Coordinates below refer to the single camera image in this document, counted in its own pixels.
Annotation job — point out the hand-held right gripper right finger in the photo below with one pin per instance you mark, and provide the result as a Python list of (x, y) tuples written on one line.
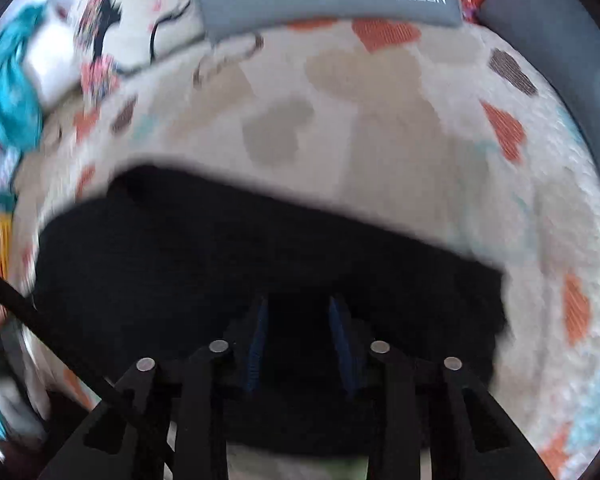
[(341, 345)]

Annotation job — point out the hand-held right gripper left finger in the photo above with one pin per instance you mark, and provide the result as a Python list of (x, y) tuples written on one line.
[(255, 345)]

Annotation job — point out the black pants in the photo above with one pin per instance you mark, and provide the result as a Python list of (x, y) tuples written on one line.
[(205, 260)]

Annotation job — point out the heart-patterned white blanket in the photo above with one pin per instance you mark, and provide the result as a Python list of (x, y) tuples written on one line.
[(380, 135)]

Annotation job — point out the white floral patterned cloth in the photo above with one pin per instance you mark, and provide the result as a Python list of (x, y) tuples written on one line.
[(130, 20)]

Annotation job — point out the teal cloth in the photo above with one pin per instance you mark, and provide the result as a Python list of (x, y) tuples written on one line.
[(10, 85)]

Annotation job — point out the dark grey cushion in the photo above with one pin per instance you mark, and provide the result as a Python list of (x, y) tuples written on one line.
[(560, 55)]

